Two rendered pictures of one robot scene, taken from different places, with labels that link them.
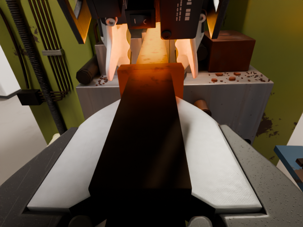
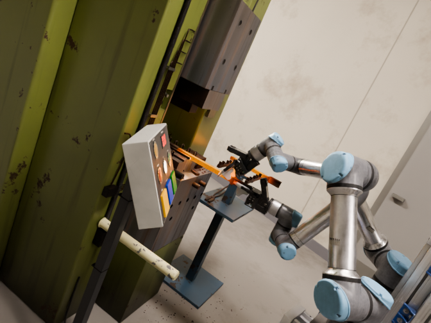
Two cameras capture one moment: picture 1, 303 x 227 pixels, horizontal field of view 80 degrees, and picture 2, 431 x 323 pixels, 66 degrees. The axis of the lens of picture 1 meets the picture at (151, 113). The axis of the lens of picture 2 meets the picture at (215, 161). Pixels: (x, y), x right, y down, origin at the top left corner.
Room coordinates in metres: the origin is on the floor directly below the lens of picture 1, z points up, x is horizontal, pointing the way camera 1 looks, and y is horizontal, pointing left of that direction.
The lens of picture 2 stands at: (-0.21, 1.56, 1.47)
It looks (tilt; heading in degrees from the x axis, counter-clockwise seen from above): 15 degrees down; 286
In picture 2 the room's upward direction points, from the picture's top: 24 degrees clockwise
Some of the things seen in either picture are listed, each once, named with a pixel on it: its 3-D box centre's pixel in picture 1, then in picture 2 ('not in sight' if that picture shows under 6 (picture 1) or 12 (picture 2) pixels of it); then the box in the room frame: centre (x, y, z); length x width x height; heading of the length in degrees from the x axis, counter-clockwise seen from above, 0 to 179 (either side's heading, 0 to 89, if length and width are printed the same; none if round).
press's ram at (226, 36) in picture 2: not in sight; (202, 40); (0.59, -0.04, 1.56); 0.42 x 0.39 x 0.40; 177
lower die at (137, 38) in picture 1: (148, 35); (156, 147); (0.59, 0.00, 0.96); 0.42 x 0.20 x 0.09; 177
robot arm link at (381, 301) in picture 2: not in sight; (367, 301); (-0.55, 0.41, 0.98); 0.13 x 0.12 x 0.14; 45
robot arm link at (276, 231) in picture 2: not in sight; (280, 235); (-0.20, 0.03, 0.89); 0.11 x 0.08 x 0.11; 113
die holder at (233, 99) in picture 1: (166, 108); (144, 186); (0.60, -0.06, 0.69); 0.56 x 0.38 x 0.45; 177
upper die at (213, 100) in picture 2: not in sight; (181, 84); (0.59, 0.00, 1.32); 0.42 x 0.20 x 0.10; 177
